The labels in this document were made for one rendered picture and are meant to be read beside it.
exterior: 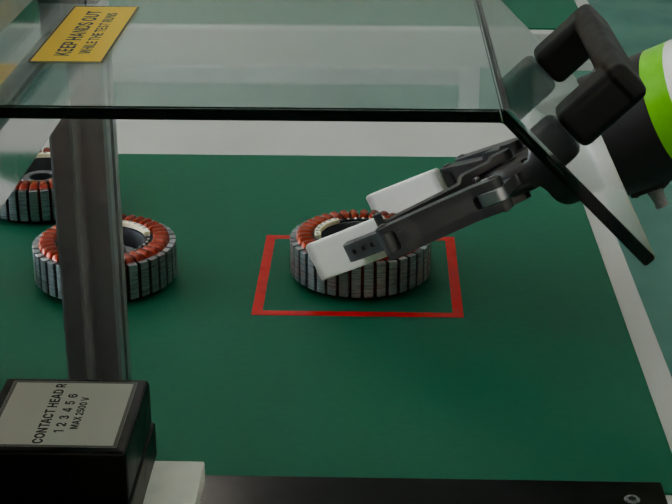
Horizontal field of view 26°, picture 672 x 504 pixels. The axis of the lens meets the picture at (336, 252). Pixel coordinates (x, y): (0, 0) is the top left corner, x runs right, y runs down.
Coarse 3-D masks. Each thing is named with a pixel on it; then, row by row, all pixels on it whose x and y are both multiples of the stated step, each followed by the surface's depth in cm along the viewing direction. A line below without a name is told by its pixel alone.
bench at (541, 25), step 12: (504, 0) 206; (516, 0) 206; (528, 0) 206; (540, 0) 206; (552, 0) 206; (564, 0) 206; (576, 0) 206; (516, 12) 199; (528, 12) 199; (540, 12) 199; (552, 12) 199; (564, 12) 199; (528, 24) 193; (540, 24) 193; (552, 24) 193; (540, 36) 189; (588, 60) 190
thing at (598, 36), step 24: (576, 24) 66; (600, 24) 64; (552, 48) 67; (576, 48) 67; (600, 48) 61; (552, 72) 67; (600, 72) 58; (624, 72) 58; (576, 96) 59; (600, 96) 58; (624, 96) 58; (576, 120) 58; (600, 120) 58
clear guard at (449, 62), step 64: (64, 0) 67; (128, 0) 67; (192, 0) 67; (256, 0) 67; (320, 0) 67; (384, 0) 67; (448, 0) 67; (0, 64) 57; (64, 64) 57; (128, 64) 57; (192, 64) 57; (256, 64) 57; (320, 64) 57; (384, 64) 57; (448, 64) 57; (512, 64) 61; (512, 128) 52; (576, 192) 53; (640, 256) 54
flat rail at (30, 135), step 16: (0, 128) 57; (16, 128) 59; (32, 128) 62; (48, 128) 65; (0, 144) 57; (16, 144) 59; (32, 144) 62; (0, 160) 57; (16, 160) 60; (32, 160) 62; (0, 176) 57; (16, 176) 60; (0, 192) 57; (0, 208) 57
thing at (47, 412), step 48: (48, 384) 63; (96, 384) 63; (144, 384) 63; (0, 432) 59; (48, 432) 59; (96, 432) 59; (144, 432) 62; (0, 480) 58; (48, 480) 58; (96, 480) 58; (144, 480) 62; (192, 480) 63
